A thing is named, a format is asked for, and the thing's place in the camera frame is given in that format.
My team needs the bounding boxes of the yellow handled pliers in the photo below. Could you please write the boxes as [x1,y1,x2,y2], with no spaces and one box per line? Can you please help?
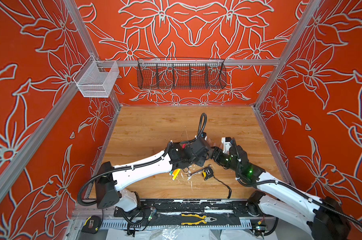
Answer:
[181,214,218,226]

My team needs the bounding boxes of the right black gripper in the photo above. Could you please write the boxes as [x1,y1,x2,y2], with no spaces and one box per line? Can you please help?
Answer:
[207,146,243,175]

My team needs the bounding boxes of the silver wrench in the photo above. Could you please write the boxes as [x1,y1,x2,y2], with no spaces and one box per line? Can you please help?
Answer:
[188,164,212,177]

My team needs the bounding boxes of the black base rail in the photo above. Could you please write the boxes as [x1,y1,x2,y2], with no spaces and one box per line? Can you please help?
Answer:
[113,198,275,218]

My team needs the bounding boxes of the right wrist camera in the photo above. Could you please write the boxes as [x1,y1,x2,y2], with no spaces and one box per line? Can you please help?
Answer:
[222,137,232,152]

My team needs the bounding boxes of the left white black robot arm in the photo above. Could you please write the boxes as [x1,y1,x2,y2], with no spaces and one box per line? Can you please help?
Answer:
[77,137,213,212]

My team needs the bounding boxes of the yellow black tape measure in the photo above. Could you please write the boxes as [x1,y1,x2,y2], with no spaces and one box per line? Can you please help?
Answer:
[202,167,214,181]

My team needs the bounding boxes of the white wire basket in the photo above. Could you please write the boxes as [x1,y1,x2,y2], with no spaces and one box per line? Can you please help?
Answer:
[73,56,120,98]

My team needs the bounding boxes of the black wire basket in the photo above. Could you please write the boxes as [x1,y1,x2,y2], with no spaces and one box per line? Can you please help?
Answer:
[136,57,227,90]

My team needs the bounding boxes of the yellow marker pen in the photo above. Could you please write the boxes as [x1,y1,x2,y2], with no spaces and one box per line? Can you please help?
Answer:
[172,169,180,180]

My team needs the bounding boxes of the black tape measure on ledge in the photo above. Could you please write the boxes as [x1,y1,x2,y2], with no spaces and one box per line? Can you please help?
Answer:
[81,216,102,234]

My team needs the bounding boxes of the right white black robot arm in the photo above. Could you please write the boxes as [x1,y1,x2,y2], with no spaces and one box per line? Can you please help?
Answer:
[211,146,362,240]

